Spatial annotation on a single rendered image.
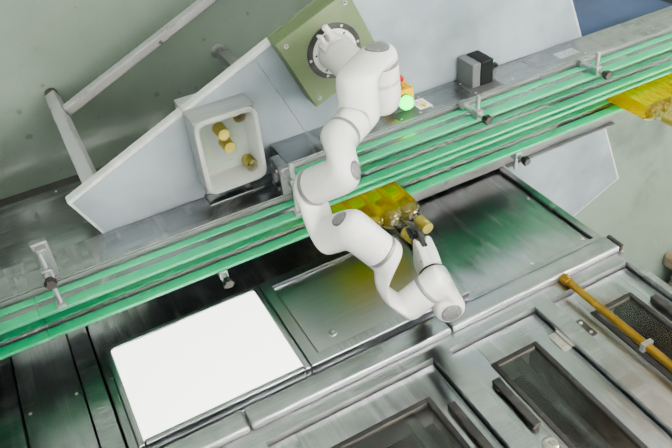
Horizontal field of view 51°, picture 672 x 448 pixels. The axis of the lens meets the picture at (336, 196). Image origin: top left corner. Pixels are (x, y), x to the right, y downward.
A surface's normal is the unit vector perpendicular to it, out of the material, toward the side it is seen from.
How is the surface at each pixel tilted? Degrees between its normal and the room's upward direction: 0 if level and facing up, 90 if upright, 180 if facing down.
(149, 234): 90
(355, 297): 90
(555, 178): 0
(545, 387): 90
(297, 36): 3
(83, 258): 90
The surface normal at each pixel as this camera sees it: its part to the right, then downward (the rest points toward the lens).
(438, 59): 0.47, 0.49
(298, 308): -0.08, -0.80
